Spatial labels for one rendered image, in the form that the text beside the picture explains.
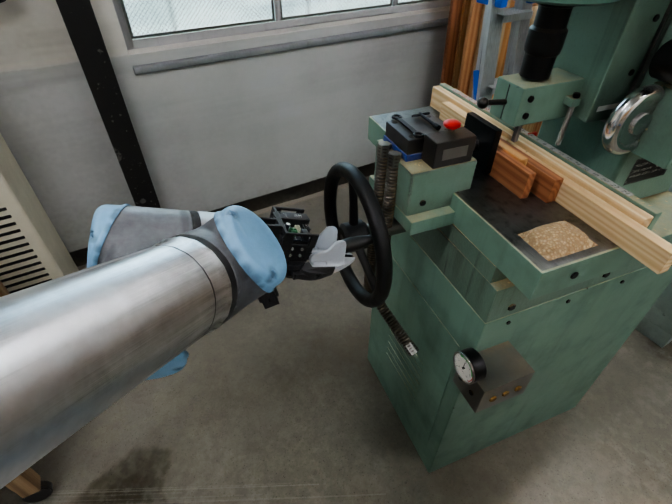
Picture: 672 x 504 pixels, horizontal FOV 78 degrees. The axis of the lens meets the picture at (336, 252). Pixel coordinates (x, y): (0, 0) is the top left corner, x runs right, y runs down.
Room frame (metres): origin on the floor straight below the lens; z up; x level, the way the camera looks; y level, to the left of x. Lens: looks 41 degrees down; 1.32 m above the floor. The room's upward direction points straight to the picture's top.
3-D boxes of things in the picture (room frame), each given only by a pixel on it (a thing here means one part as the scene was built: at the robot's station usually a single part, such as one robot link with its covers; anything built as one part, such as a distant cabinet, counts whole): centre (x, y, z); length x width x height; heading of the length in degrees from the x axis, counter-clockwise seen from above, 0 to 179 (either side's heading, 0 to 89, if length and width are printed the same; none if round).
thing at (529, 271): (0.73, -0.24, 0.87); 0.61 x 0.30 x 0.06; 22
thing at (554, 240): (0.51, -0.35, 0.91); 0.10 x 0.07 x 0.02; 112
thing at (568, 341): (0.80, -0.46, 0.36); 0.58 x 0.45 x 0.71; 112
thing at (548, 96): (0.76, -0.37, 1.03); 0.14 x 0.07 x 0.09; 112
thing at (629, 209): (0.78, -0.36, 0.93); 0.60 x 0.02 x 0.05; 22
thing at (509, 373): (0.46, -0.32, 0.58); 0.12 x 0.08 x 0.08; 112
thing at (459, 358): (0.43, -0.25, 0.65); 0.06 x 0.04 x 0.08; 22
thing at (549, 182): (0.73, -0.34, 0.92); 0.26 x 0.02 x 0.05; 22
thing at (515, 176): (0.72, -0.30, 0.93); 0.21 x 0.02 x 0.05; 22
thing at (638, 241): (0.71, -0.37, 0.92); 0.59 x 0.02 x 0.04; 22
